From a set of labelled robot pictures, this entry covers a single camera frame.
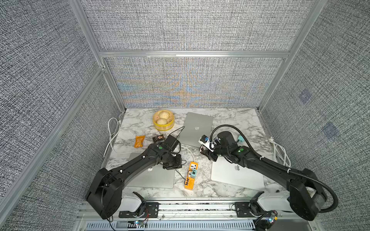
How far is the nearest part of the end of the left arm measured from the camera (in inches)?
24.4

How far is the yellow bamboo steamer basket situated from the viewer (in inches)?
41.5

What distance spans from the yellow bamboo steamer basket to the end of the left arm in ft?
1.15
